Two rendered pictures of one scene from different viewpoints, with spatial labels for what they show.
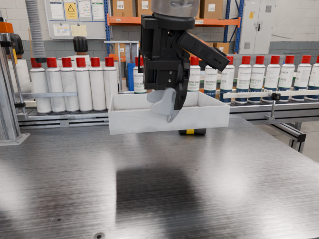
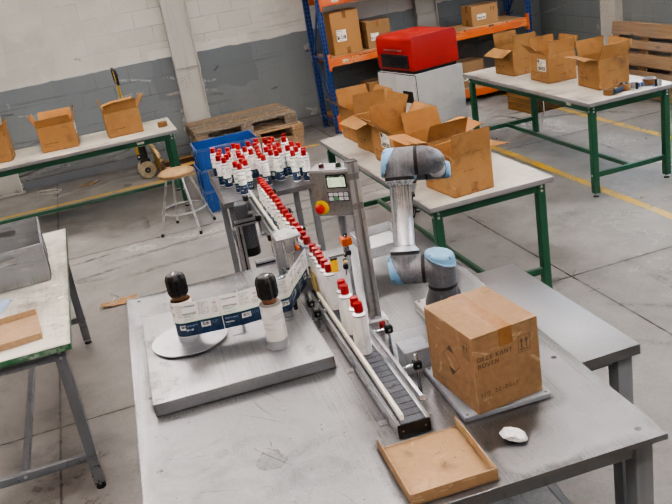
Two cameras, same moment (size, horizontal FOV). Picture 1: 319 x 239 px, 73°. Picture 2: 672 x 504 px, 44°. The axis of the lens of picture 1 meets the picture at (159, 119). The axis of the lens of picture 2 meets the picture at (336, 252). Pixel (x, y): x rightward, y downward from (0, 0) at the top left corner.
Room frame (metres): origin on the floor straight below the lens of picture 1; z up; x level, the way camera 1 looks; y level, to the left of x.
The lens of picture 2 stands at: (0.90, 3.60, 2.32)
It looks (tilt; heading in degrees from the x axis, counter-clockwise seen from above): 21 degrees down; 268
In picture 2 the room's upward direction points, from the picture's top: 10 degrees counter-clockwise
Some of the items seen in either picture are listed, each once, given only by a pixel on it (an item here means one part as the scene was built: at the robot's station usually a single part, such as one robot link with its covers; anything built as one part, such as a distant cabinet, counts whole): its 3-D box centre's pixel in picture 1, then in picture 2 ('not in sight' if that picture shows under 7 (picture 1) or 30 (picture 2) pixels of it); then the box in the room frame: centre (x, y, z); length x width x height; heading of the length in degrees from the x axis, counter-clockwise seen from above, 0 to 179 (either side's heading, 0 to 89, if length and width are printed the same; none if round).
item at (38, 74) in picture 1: (40, 86); (331, 286); (0.81, 0.45, 0.98); 0.05 x 0.05 x 0.20
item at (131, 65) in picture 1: (132, 81); not in sight; (0.92, 0.12, 0.98); 0.03 x 0.03 x 0.16
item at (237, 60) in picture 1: (248, 64); (9, 255); (2.54, -1.02, 0.91); 0.60 x 0.40 x 0.22; 106
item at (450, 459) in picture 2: not in sight; (435, 458); (0.63, 1.54, 0.85); 0.30 x 0.26 x 0.04; 99
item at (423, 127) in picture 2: not in sight; (436, 142); (-0.06, -1.56, 0.96); 0.53 x 0.45 x 0.37; 14
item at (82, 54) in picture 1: (82, 60); (181, 306); (1.42, 0.49, 1.04); 0.09 x 0.09 x 0.29
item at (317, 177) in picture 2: not in sight; (335, 189); (0.73, 0.44, 1.38); 0.17 x 0.10 x 0.19; 154
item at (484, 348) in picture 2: not in sight; (482, 347); (0.38, 1.19, 0.99); 0.30 x 0.24 x 0.27; 107
